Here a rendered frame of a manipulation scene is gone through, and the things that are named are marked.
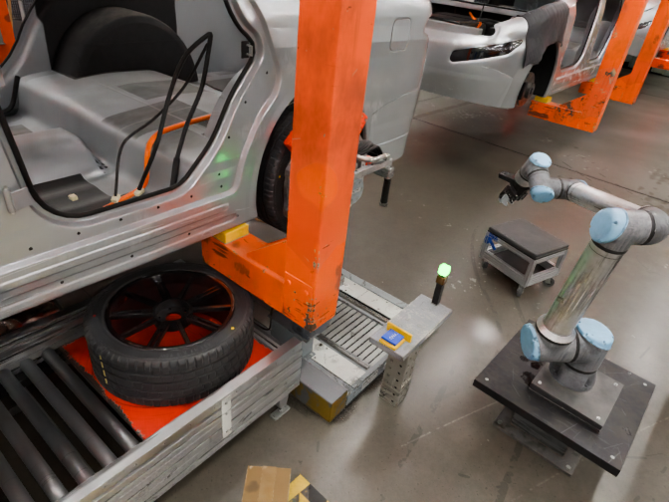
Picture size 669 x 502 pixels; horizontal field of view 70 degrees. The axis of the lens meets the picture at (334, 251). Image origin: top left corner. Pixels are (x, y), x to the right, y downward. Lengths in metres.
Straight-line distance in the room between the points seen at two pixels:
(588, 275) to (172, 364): 1.49
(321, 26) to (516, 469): 1.90
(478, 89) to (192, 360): 3.51
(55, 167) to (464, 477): 2.22
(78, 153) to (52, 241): 0.88
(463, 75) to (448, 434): 3.11
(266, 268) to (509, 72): 3.21
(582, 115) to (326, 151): 4.25
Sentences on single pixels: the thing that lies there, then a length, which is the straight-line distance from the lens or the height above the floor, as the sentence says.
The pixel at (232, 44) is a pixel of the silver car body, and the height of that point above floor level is 1.10.
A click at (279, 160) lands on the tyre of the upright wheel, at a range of 2.13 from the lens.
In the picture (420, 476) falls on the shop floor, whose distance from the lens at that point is 2.21.
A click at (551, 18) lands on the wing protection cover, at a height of 1.49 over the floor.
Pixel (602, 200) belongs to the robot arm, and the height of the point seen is 1.10.
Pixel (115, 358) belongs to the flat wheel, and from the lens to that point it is 1.90.
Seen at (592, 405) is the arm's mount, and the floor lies 0.34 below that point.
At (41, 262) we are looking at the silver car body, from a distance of 1.71.
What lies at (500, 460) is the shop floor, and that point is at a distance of 2.37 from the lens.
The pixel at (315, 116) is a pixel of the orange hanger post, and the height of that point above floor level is 1.36.
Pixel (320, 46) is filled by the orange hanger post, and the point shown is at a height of 1.56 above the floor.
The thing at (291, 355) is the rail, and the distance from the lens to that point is 2.04.
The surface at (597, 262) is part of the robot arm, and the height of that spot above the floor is 1.00.
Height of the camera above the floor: 1.79
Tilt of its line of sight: 32 degrees down
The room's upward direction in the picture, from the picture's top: 7 degrees clockwise
